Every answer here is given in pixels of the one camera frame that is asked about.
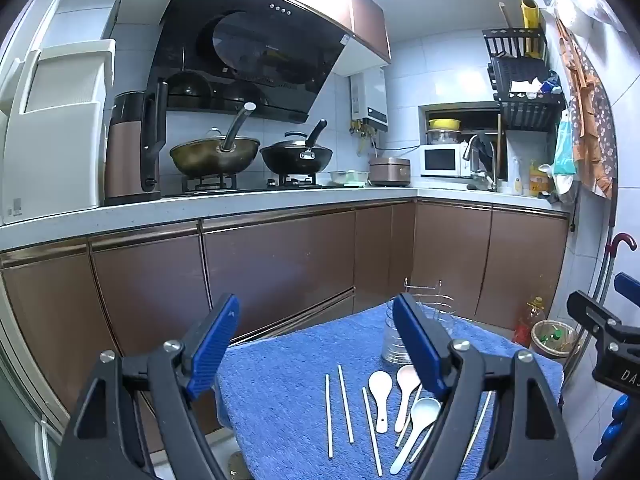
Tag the bronze wok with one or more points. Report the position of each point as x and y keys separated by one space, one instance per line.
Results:
x=210 y=155

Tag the small black wall rack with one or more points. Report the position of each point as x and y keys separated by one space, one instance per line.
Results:
x=515 y=40

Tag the white water heater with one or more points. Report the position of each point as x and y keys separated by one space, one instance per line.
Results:
x=372 y=95

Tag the large cooking oil bottle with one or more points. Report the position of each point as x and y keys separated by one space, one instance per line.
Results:
x=532 y=317

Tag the brown rice cooker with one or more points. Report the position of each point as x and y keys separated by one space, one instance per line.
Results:
x=390 y=170

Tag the glass pot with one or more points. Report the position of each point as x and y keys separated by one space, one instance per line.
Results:
x=442 y=136

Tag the large black dish rack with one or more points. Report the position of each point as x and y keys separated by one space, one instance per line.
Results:
x=530 y=110

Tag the brown electric kettle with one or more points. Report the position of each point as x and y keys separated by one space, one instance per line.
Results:
x=125 y=155

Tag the green capped bottle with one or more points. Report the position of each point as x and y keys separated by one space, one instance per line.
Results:
x=555 y=336

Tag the large white spoon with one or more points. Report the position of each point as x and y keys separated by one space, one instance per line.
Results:
x=422 y=412

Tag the white soap bottle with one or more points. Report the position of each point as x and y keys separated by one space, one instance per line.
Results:
x=517 y=177

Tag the steel faucet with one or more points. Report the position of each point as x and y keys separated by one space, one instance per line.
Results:
x=487 y=165

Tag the white microwave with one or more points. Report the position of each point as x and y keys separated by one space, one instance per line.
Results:
x=442 y=160

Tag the person's right hand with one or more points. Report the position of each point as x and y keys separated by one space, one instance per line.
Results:
x=612 y=430

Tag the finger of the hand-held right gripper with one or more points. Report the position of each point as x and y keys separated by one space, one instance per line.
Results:
x=629 y=289
x=590 y=312

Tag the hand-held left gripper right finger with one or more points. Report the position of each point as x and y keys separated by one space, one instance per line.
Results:
x=420 y=345

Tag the blue terry towel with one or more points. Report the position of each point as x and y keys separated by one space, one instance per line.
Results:
x=290 y=400

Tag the black range hood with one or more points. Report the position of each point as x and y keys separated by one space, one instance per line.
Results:
x=250 y=45

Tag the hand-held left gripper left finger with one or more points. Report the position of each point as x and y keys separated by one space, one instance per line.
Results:
x=215 y=345

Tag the pale pink spoon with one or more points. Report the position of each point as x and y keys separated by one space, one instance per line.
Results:
x=407 y=380

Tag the small white spoon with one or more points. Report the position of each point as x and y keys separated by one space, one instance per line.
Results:
x=379 y=390

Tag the patterned hanging apron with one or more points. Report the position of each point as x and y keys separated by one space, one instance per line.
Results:
x=595 y=120

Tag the white kitchen appliance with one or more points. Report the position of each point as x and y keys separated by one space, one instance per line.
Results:
x=55 y=125

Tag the gas stove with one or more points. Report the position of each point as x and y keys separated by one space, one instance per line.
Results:
x=235 y=185

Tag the black frying pan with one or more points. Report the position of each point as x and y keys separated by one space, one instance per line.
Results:
x=295 y=157

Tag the yellow oil bottle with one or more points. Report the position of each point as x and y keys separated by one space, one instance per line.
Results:
x=537 y=180

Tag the yellow utensil cup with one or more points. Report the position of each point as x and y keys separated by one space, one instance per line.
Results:
x=531 y=25

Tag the round trash bin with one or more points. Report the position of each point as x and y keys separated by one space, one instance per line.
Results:
x=542 y=340

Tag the light blue hanging bag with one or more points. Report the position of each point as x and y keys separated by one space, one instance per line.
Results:
x=564 y=150

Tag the yellow bowl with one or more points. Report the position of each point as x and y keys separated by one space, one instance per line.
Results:
x=444 y=124

